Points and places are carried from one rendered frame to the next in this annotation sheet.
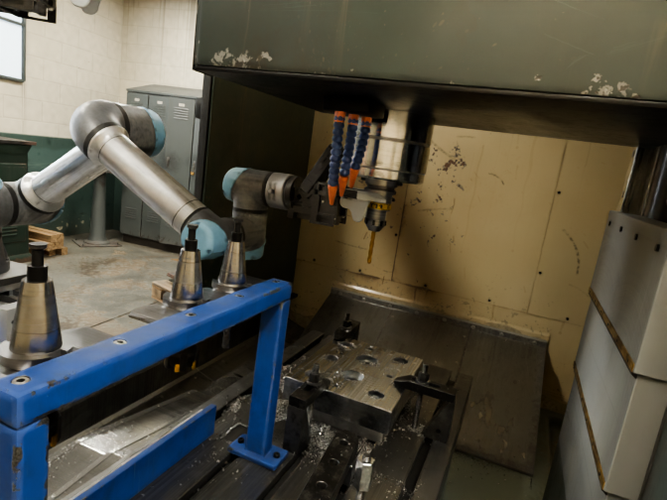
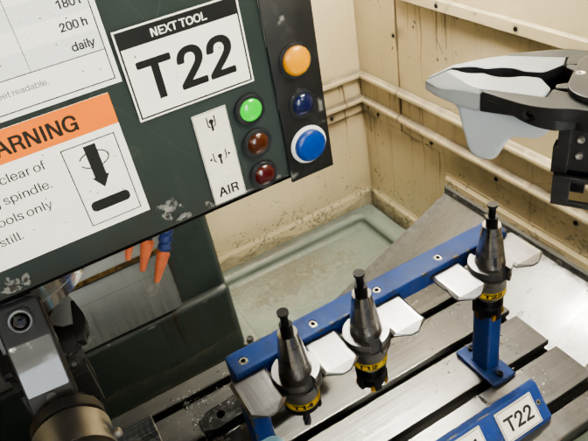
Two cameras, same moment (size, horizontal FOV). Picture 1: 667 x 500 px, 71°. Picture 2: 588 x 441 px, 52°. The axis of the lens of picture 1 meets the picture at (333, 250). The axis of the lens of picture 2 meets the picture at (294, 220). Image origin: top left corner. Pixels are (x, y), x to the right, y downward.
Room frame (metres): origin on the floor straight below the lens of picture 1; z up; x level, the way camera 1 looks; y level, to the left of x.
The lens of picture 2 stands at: (1.07, 0.56, 1.84)
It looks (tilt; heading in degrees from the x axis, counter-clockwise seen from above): 36 degrees down; 226
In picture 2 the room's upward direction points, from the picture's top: 11 degrees counter-clockwise
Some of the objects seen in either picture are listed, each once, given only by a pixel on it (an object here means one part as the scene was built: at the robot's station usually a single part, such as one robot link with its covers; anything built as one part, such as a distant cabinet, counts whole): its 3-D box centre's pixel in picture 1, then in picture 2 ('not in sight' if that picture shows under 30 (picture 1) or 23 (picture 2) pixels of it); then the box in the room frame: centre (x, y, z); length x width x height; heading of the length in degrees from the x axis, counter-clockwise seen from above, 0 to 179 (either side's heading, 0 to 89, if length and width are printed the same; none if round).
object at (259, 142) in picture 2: not in sight; (257, 143); (0.76, 0.21, 1.59); 0.02 x 0.01 x 0.02; 159
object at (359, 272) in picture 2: (192, 237); (360, 283); (0.63, 0.19, 1.31); 0.02 x 0.02 x 0.03
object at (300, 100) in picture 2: not in sight; (302, 104); (0.72, 0.23, 1.61); 0.02 x 0.01 x 0.02; 159
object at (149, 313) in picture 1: (158, 314); (399, 318); (0.58, 0.21, 1.21); 0.07 x 0.05 x 0.01; 69
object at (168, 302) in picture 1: (186, 305); (366, 335); (0.63, 0.19, 1.21); 0.06 x 0.06 x 0.03
